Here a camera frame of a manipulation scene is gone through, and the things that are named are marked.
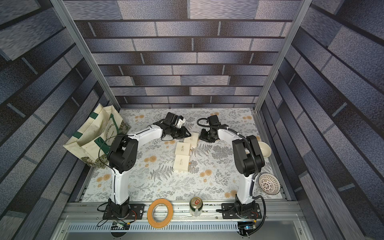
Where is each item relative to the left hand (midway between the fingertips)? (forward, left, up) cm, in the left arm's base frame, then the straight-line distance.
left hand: (190, 133), depth 94 cm
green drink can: (-41, -4, +1) cm, 41 cm away
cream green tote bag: (-14, +51, +12) cm, 54 cm away
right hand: (+1, -7, -5) cm, 8 cm away
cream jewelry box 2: (-8, +5, -6) cm, 11 cm away
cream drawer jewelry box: (-17, +5, -6) cm, 19 cm away
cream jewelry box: (-1, -1, -6) cm, 6 cm away
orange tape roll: (-48, +12, -7) cm, 50 cm away
